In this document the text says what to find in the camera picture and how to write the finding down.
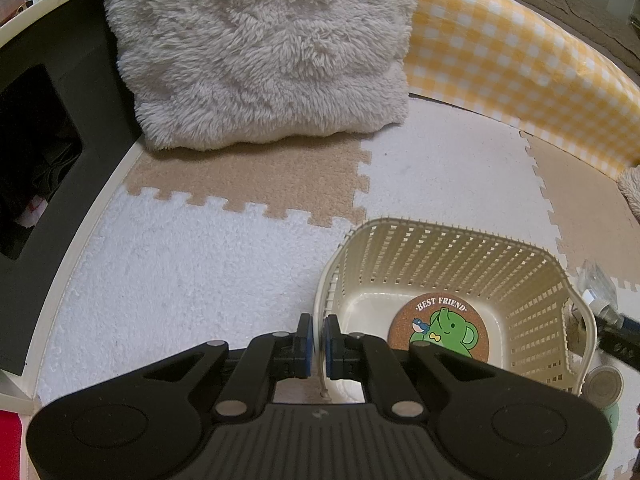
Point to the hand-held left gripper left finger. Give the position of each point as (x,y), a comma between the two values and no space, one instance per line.
(307,345)

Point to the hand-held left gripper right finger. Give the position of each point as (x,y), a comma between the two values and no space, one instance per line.
(328,347)

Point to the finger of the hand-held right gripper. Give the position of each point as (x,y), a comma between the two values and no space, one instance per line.
(620,340)

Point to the small pale round container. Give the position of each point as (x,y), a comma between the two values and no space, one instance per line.
(605,385)

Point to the clear plastic bottle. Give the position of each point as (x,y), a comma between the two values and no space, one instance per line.
(597,275)

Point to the round cork coaster elephant print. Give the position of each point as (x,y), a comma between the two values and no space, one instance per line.
(440,320)

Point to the cream plastic lattice basket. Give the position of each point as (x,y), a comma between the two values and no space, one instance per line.
(450,260)

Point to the beige foam puzzle mat tile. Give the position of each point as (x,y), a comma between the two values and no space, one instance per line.
(580,200)
(250,180)

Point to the small fluffy cream cushion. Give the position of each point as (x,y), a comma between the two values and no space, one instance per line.
(631,190)

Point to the white shelf unit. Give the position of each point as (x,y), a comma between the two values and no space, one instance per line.
(75,255)

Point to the fluffy cream pillow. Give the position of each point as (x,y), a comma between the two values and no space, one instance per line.
(260,50)

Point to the yellow checkered cushion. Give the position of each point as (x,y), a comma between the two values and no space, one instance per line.
(500,50)

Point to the red object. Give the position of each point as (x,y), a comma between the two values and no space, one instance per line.
(10,445)

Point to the black storage box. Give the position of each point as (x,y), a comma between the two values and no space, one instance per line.
(95,110)

